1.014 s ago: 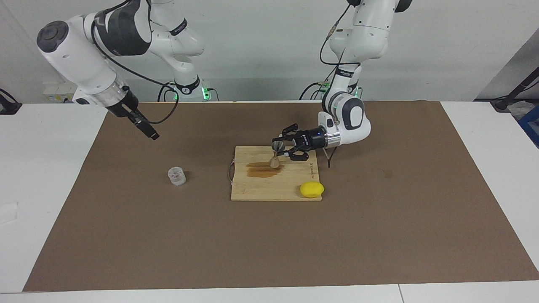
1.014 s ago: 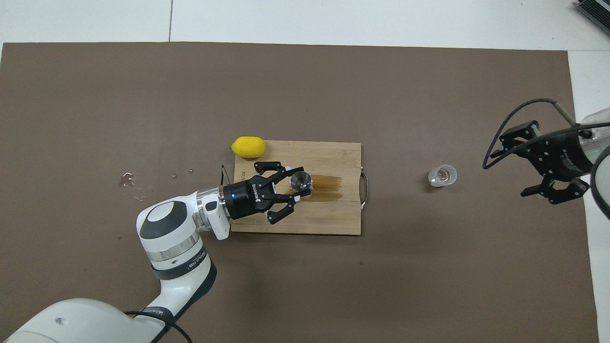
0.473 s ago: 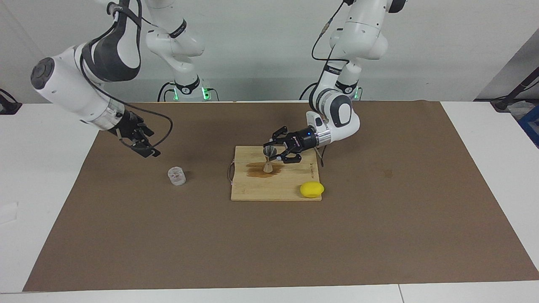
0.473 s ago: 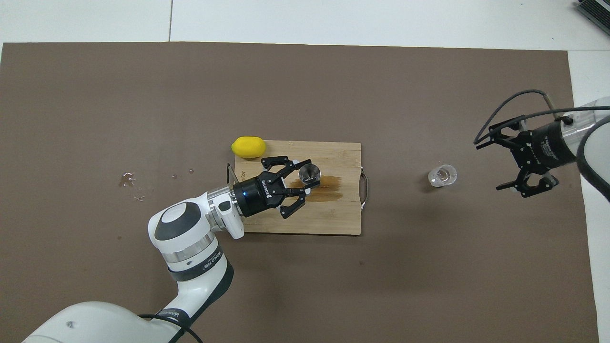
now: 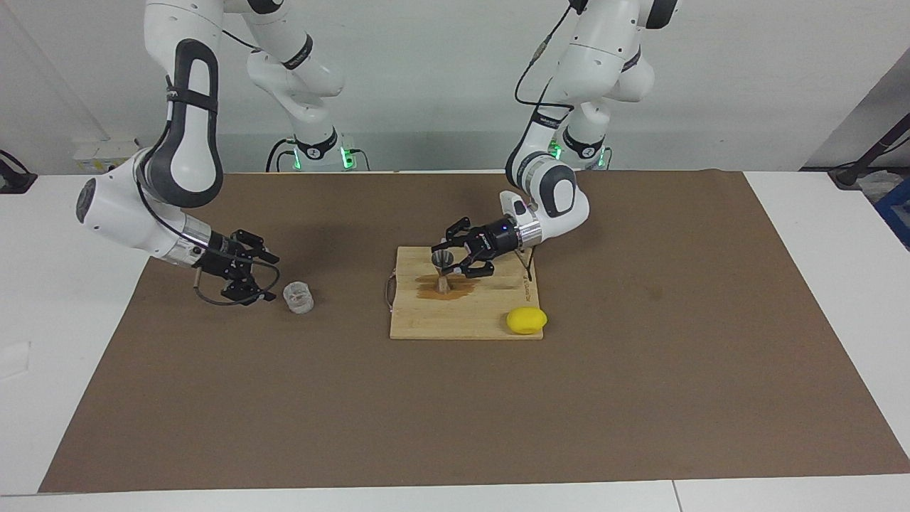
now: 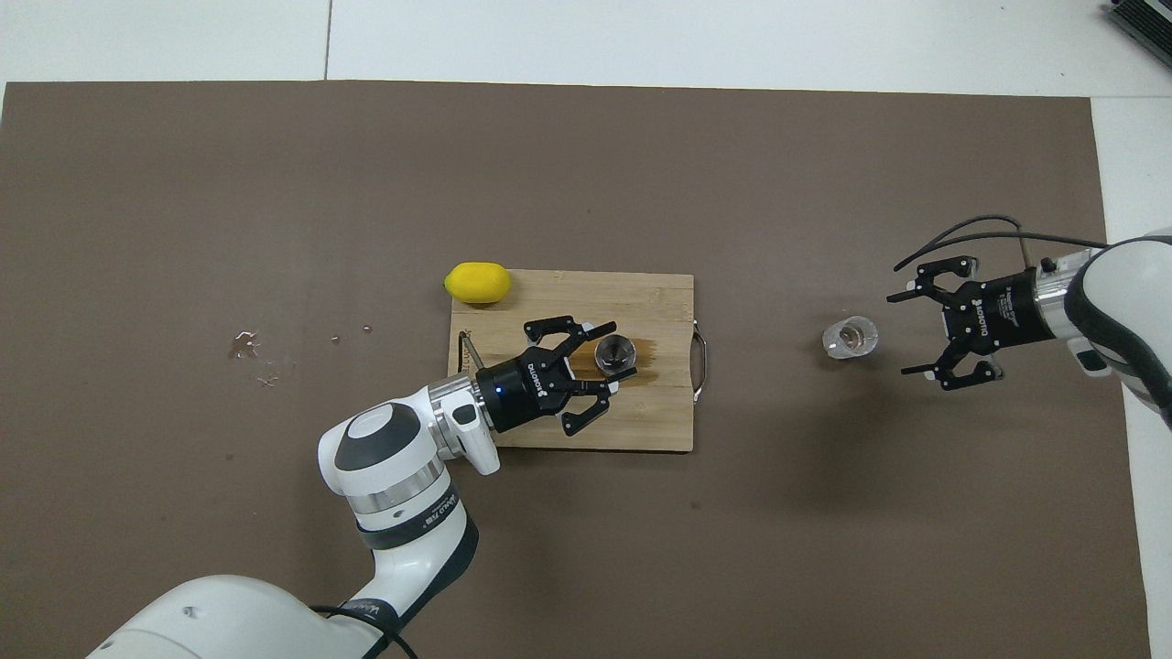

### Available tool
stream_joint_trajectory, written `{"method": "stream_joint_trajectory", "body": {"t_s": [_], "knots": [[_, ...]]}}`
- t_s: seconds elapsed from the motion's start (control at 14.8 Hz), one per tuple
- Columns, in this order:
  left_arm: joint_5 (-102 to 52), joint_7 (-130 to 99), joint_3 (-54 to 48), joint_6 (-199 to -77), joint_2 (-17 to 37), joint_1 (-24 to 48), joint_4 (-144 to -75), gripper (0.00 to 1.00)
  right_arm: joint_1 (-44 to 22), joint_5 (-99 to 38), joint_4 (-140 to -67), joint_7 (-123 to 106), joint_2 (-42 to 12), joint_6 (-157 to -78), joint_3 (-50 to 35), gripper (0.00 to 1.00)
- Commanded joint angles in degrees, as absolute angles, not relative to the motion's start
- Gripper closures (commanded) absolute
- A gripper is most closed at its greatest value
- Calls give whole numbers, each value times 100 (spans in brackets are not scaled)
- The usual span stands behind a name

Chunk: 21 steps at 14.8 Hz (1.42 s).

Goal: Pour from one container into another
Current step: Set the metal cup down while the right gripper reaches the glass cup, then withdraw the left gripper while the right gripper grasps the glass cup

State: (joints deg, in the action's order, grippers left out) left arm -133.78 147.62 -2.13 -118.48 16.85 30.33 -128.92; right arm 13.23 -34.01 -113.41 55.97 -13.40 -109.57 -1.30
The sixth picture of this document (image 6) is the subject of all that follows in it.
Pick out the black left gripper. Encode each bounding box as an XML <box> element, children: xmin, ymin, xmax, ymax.
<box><xmin>474</xmin><ymin>316</ymin><xmax>639</xmax><ymax>438</ymax></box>

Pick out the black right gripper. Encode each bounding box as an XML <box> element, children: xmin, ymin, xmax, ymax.
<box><xmin>886</xmin><ymin>256</ymin><xmax>1043</xmax><ymax>393</ymax></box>

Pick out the steel double jigger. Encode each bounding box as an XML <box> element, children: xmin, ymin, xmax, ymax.
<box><xmin>593</xmin><ymin>334</ymin><xmax>639</xmax><ymax>377</ymax></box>

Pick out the small clear plastic cup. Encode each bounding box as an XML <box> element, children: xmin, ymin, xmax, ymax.
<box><xmin>821</xmin><ymin>316</ymin><xmax>880</xmax><ymax>361</ymax></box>

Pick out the yellow lemon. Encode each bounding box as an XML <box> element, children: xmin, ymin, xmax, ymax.
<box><xmin>444</xmin><ymin>262</ymin><xmax>512</xmax><ymax>305</ymax></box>

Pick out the large brown table mat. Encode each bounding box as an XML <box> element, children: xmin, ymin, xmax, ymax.
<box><xmin>0</xmin><ymin>80</ymin><xmax>1153</xmax><ymax>659</ymax></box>

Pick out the grey ribbed device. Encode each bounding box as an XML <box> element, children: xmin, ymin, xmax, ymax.
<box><xmin>1103</xmin><ymin>0</ymin><xmax>1172</xmax><ymax>67</ymax></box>

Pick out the wooden cutting board, metal handle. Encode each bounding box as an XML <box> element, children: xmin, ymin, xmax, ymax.
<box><xmin>444</xmin><ymin>269</ymin><xmax>709</xmax><ymax>453</ymax></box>

